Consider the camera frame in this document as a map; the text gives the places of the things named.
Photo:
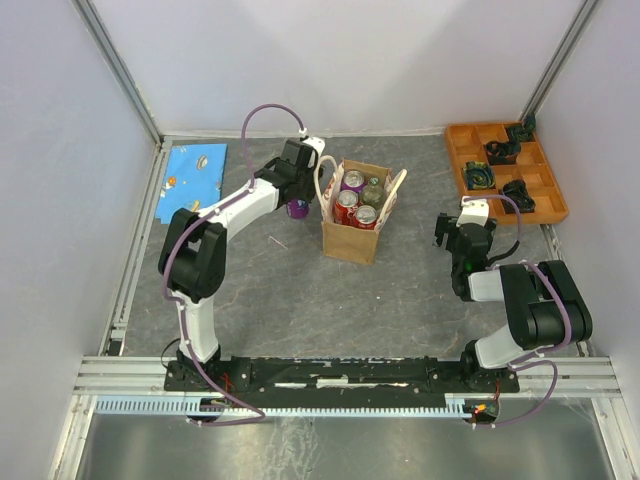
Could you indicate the aluminium frame rail left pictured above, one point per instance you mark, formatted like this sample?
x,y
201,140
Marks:
x,y
115,331

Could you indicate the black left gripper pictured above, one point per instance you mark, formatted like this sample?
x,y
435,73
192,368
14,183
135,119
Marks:
x,y
309,190

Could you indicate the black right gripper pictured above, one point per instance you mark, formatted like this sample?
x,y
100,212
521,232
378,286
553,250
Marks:
x,y
445,225

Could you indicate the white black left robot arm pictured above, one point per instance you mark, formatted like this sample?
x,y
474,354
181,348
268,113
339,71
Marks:
x,y
193,258

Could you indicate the purple soda can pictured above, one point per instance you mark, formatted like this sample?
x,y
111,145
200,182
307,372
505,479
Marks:
x,y
297,209
353,180

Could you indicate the orange wooden compartment tray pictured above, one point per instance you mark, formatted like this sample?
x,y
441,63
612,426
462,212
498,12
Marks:
x,y
466,143

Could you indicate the aluminium frame rail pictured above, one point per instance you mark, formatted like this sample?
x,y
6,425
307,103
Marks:
x,y
579,377
115,331

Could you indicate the black rolled sock upper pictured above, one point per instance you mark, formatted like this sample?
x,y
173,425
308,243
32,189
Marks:
x,y
506,153

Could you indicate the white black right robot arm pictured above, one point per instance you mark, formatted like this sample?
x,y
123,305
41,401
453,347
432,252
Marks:
x,y
545,311

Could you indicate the blue green rolled sock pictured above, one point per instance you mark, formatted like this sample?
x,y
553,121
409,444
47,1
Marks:
x,y
478,176

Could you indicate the blue cartoon print cloth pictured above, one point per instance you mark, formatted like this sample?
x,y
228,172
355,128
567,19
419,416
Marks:
x,y
192,180

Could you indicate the aluminium frame post right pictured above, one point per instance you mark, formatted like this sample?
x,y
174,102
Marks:
x,y
562,53

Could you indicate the red soda can right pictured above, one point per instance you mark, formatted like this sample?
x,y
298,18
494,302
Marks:
x,y
365,217

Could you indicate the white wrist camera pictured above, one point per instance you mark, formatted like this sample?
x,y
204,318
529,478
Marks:
x,y
317,145
474,210

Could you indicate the dark rolled sock top corner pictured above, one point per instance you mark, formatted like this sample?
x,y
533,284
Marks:
x,y
529,123

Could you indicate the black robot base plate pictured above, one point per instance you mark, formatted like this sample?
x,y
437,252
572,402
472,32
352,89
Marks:
x,y
355,383

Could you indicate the red soda can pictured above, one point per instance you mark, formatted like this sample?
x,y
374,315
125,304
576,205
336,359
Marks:
x,y
345,206
365,217

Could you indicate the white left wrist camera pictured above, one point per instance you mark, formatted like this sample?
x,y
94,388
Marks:
x,y
317,145

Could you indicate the aluminium frame rail front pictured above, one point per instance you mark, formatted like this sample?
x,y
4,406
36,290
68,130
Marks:
x,y
579,377

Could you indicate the red soda can upper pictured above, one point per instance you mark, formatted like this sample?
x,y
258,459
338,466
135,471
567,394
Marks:
x,y
345,206

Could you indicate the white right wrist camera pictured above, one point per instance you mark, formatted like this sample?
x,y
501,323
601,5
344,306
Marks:
x,y
474,210

